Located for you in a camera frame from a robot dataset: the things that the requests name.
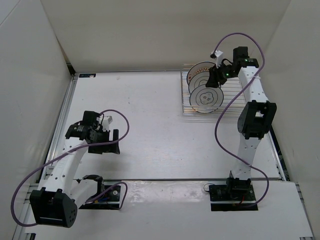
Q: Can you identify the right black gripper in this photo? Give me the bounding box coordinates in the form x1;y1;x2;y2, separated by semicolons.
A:
205;61;237;89

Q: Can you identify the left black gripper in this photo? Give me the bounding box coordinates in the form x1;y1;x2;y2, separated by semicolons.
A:
88;128;120;154

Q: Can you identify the white green-rimmed plate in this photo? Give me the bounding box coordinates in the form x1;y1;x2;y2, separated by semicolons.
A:
188;71;210;94
189;84;224;114

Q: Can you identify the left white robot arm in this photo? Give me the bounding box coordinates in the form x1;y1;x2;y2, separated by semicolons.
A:
29;111;120;228

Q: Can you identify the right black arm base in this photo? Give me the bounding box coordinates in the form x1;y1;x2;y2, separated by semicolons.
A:
203;174;258;212

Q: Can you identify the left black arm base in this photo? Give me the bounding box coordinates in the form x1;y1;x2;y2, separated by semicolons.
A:
79;174;128;211

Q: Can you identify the orange sunburst pattern plate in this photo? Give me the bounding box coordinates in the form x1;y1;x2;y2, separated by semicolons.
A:
186;61;216;84

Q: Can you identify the blue table label sticker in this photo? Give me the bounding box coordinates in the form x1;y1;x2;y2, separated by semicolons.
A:
78;73;96;78

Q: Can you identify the metal wire dish rack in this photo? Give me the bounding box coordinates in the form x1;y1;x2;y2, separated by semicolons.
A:
180;61;242;117

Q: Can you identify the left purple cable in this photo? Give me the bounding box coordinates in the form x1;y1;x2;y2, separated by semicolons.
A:
11;109;130;227

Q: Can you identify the purple cable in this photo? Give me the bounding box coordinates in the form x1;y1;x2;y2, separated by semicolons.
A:
11;109;130;227
214;32;271;208

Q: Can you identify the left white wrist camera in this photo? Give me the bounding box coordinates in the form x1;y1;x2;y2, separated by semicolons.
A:
99;114;113;132

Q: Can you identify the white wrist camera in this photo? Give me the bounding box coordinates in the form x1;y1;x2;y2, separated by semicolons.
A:
210;50;224;68
99;114;113;132

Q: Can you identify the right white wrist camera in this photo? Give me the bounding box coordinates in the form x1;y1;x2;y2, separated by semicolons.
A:
210;50;224;68

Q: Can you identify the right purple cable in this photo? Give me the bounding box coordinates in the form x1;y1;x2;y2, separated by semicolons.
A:
214;32;271;208

